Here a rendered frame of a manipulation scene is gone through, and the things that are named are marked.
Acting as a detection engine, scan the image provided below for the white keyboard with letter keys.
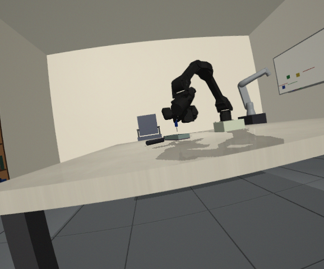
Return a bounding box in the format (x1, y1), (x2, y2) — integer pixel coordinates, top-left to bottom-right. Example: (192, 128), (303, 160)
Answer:
(164, 133), (190, 140)

